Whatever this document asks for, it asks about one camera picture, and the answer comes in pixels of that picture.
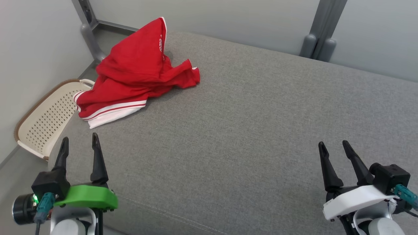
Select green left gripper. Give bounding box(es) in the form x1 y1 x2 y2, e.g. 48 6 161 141
53 132 119 211

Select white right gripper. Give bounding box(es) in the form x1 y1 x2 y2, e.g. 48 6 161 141
318 140 400 221

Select red white-striped shorts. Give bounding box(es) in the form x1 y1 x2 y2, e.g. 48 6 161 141
96 17 200 98

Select beige perforated laundry basket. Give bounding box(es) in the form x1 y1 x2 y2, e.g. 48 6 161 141
14 78 95 161

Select grey single-foot partition post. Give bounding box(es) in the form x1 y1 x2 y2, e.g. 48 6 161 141
71 0 108 64

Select grey double-foot partition post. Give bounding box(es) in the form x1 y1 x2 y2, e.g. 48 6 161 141
300 0 348 62

